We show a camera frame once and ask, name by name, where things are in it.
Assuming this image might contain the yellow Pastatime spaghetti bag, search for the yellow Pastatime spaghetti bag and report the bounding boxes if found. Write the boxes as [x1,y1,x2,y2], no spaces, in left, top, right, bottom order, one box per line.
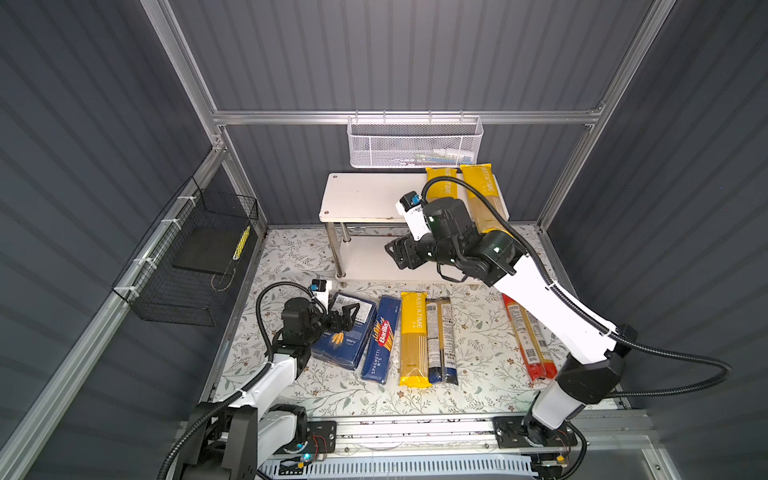
[461,164,505,233]
[426,167,458,202]

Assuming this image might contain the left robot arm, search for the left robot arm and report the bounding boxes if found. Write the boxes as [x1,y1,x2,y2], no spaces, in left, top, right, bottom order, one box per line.
[158,297,361,479]

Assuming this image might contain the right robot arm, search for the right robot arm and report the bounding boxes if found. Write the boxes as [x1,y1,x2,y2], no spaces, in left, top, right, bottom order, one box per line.
[385,192,628,440]

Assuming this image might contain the white two-tier shelf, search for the white two-tier shelf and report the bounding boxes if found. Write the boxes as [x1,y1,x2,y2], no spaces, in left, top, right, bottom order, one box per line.
[319,173,462,283]

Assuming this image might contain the large blue Barilla box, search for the large blue Barilla box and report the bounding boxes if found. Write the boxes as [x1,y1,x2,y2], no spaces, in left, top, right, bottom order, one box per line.
[312,292,377,370]

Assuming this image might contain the floral patterned table mat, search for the floral patterned table mat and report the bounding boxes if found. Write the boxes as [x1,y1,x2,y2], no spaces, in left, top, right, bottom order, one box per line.
[212,224,619,418]

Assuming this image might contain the slim blue Barilla spaghetti box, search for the slim blue Barilla spaghetti box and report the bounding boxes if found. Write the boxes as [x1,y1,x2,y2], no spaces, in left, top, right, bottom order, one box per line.
[361,296,402,384]

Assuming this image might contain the yellow spaghetti bag centre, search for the yellow spaghetti bag centre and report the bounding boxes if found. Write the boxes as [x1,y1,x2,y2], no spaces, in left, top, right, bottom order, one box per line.
[399,292,431,389]

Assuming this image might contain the tubes in white basket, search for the tubes in white basket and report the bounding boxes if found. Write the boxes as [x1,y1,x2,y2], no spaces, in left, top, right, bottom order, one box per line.
[393,148,476,166]

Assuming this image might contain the dark blue spaghetti bag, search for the dark blue spaghetti bag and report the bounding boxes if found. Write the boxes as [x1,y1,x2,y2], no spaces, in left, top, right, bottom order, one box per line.
[426,297,459,385]

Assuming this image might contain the yellow marker in basket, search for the yellow marker in basket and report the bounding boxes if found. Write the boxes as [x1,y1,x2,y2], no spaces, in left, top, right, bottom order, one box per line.
[232,226,251,261]

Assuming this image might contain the red spaghetti bag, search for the red spaghetti bag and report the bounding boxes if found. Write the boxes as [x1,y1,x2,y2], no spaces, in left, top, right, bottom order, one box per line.
[502,295,558,382]

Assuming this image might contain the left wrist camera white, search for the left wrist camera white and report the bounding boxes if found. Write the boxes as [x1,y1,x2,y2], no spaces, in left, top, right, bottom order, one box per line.
[310,279,333,308]

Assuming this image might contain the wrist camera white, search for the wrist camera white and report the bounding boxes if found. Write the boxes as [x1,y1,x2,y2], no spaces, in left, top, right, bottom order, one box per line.
[396,191,431,241]
[310,279,333,308]

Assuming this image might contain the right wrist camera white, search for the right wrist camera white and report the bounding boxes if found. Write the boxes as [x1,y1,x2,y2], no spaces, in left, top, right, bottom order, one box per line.
[396,191,431,241]

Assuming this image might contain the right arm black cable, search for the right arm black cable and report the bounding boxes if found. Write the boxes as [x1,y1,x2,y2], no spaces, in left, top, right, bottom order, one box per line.
[419,175,733,398]

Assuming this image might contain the white wire mesh basket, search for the white wire mesh basket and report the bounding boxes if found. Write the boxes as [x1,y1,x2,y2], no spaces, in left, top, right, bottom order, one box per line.
[346,115,484,169]

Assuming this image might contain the black wire basket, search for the black wire basket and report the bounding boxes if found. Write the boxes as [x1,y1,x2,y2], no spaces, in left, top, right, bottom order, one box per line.
[113,181,260,327]

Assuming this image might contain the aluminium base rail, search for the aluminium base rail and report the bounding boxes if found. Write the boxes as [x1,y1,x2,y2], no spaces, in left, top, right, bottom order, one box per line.
[257,410,655,480]

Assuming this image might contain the aluminium frame profile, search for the aluminium frame profile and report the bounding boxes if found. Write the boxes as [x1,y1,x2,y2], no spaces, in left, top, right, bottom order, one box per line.
[1,1,674,479]

